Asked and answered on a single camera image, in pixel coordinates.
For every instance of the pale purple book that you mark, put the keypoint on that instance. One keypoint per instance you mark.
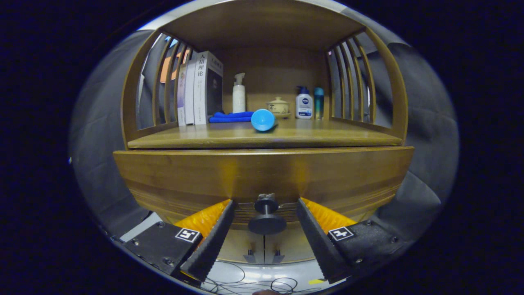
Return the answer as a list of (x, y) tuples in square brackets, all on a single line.
[(181, 98)]

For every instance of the white pump bottle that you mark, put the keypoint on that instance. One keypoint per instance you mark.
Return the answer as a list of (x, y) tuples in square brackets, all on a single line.
[(239, 98)]

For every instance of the thick white and black book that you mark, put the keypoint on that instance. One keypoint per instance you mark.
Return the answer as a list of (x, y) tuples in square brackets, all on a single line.
[(208, 90)]

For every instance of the teal slim bottle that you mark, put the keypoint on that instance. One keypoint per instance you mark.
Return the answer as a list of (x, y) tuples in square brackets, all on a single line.
[(319, 104)]

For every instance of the wooden countertop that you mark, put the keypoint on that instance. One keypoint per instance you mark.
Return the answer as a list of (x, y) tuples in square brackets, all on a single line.
[(327, 133)]

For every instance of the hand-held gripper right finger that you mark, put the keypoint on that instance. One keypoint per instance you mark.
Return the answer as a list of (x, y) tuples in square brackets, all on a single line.
[(319, 241)]

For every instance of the beige lidded teacup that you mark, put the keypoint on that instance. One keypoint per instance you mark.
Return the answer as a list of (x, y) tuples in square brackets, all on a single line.
[(279, 107)]

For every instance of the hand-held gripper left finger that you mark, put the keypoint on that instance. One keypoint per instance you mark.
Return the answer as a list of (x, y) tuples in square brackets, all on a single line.
[(211, 246)]

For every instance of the wooden drawer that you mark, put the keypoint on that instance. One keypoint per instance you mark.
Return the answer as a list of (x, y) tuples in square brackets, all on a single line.
[(266, 172)]

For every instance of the wooden cabinet door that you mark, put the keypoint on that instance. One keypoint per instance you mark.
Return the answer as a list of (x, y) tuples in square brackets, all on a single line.
[(294, 246), (239, 246)]

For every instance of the black drawer knob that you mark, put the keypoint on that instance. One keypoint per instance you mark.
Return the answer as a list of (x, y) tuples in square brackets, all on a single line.
[(267, 224)]

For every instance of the white lotion bottle blue cap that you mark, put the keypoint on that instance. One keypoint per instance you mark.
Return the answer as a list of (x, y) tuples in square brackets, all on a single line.
[(304, 105)]

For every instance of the wooden cabinet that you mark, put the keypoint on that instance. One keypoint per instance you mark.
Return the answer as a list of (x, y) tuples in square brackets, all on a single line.
[(270, 69)]

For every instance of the blue and white cosmetic tube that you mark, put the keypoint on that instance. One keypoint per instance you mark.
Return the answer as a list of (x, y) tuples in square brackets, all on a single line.
[(263, 120)]

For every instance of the thin white book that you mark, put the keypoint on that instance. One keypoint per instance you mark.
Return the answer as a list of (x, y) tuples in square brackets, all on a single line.
[(190, 96)]

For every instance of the blue folded cloth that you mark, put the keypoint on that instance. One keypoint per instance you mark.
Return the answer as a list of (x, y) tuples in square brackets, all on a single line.
[(229, 118)]

